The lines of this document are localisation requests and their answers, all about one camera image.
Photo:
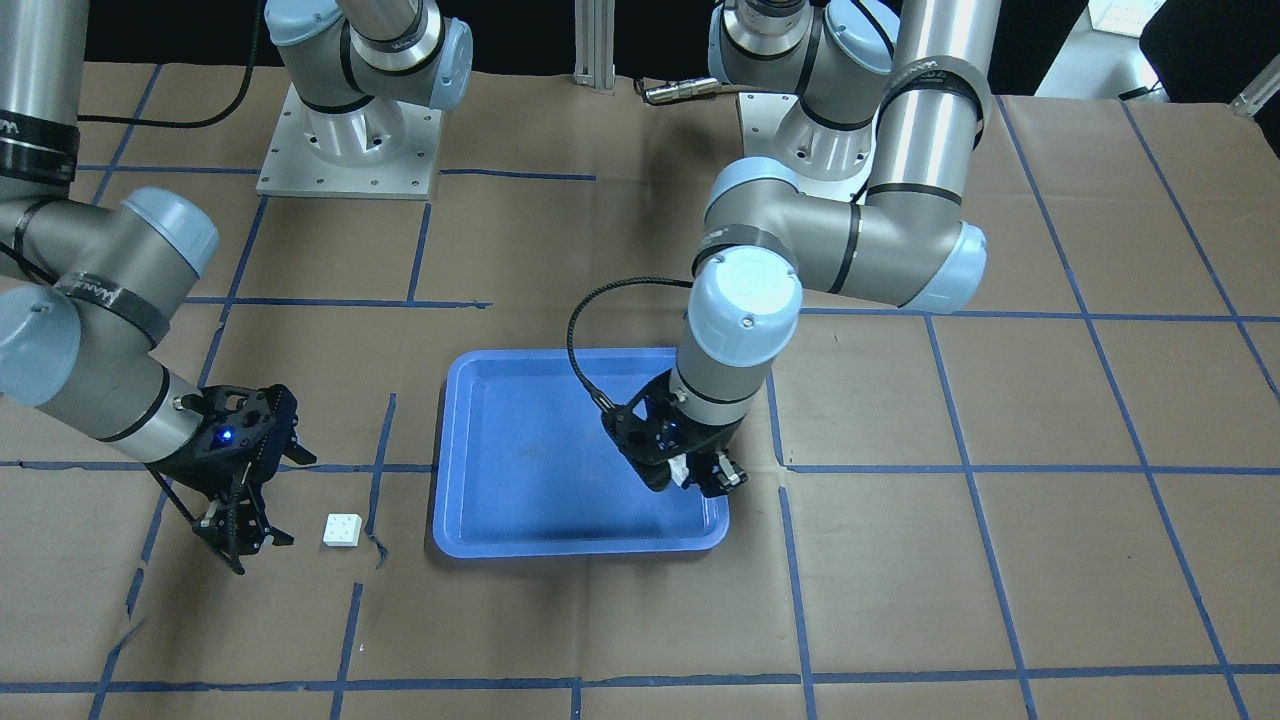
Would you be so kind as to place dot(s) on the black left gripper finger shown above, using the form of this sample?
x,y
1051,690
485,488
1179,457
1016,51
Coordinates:
x,y
657,476
717,474

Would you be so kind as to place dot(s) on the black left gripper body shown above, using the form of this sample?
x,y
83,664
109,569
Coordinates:
x,y
722,474

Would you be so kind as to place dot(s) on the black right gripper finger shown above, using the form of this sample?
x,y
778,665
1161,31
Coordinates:
x,y
219,544
274,536

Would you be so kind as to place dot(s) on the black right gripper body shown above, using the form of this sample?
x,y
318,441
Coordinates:
x,y
193,468

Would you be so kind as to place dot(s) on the white square toy block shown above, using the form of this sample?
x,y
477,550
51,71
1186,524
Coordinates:
x,y
342,530

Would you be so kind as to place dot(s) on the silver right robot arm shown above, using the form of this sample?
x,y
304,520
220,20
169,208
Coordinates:
x,y
97,290

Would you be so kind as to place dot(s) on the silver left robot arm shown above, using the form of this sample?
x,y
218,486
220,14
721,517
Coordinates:
x,y
917,81

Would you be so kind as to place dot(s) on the blue plastic tray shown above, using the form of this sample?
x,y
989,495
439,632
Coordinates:
x,y
526,470

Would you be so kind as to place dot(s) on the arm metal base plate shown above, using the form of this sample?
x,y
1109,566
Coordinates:
x,y
386,150
776,126

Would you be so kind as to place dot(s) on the metal cable connector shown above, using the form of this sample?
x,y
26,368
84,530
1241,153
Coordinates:
x,y
668,93

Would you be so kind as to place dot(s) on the aluminium profile post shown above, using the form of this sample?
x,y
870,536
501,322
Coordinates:
x,y
594,45

